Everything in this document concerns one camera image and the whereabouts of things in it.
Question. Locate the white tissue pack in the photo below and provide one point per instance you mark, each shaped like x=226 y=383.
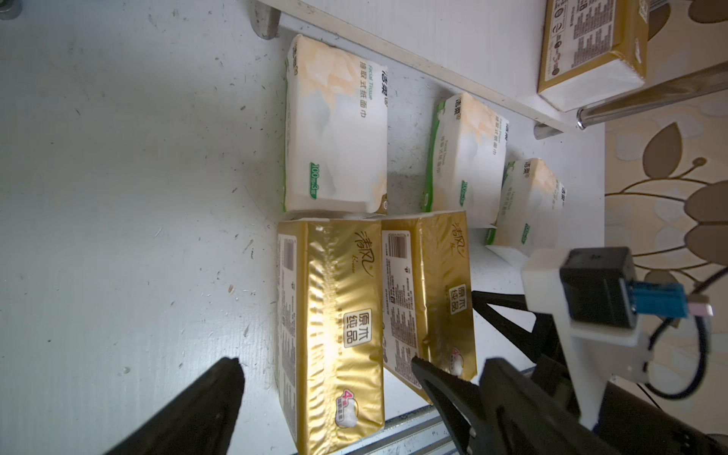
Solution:
x=532 y=202
x=466 y=160
x=336 y=150

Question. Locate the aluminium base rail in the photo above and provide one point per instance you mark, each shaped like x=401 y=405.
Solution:
x=419 y=432

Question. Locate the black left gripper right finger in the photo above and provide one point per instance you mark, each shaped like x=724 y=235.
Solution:
x=520 y=418

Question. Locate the white two-tier shelf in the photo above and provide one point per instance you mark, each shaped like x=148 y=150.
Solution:
x=492 y=49

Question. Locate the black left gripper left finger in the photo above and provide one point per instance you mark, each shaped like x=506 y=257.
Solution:
x=200 y=420

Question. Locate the gold tissue pack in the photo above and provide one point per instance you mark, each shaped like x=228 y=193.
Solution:
x=330 y=331
x=427 y=303
x=592 y=50

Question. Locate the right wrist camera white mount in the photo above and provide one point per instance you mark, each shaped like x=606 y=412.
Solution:
x=609 y=322

